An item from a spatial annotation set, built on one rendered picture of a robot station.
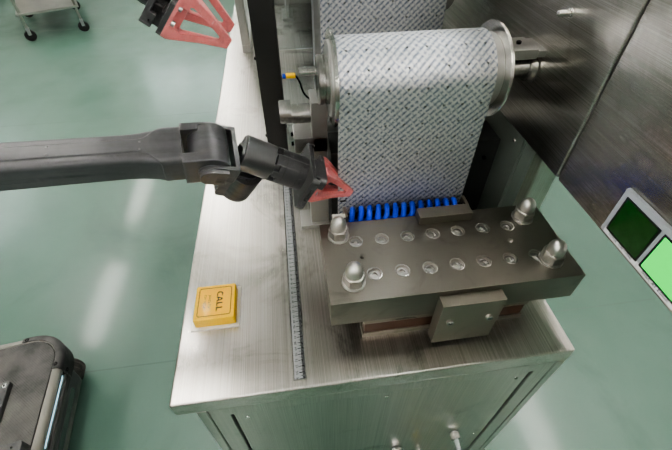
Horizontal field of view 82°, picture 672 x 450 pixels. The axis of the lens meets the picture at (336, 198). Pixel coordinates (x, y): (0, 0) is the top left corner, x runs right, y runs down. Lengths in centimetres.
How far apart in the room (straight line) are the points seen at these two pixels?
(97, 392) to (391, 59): 162
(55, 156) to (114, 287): 154
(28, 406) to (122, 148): 119
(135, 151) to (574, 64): 61
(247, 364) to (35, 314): 159
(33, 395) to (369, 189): 131
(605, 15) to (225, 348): 73
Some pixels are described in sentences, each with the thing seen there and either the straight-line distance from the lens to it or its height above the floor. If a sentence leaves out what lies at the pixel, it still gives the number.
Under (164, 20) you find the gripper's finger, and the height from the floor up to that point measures 137.
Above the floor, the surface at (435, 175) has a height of 109.
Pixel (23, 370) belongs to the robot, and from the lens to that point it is 174.
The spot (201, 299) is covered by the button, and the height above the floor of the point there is 92.
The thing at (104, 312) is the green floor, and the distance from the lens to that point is 204.
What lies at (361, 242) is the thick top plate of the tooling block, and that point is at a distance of 66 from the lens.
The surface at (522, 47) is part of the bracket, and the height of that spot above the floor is 129.
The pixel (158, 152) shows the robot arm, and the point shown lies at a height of 122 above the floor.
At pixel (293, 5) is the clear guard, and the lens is 161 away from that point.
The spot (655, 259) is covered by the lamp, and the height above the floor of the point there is 118.
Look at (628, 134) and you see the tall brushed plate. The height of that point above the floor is 127.
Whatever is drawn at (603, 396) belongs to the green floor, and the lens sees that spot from 191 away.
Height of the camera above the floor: 153
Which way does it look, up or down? 43 degrees down
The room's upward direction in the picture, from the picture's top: straight up
